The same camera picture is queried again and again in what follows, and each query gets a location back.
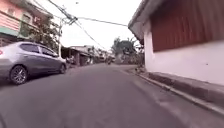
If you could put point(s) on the tree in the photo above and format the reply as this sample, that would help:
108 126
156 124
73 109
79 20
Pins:
45 33
126 50

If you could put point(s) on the pink building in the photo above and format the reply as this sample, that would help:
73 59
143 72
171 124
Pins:
15 20

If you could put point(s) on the grey asphalt road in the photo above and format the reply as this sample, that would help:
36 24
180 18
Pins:
100 100

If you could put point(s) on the concrete kerb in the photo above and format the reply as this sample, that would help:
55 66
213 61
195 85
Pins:
186 88

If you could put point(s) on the silver car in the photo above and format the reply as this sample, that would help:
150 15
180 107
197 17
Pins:
30 61

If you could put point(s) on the low roofed building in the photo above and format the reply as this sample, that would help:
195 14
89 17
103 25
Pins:
80 55

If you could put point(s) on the utility pole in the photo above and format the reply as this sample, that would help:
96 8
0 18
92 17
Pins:
60 38

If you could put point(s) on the white building with red wall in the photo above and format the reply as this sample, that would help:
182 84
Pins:
186 50

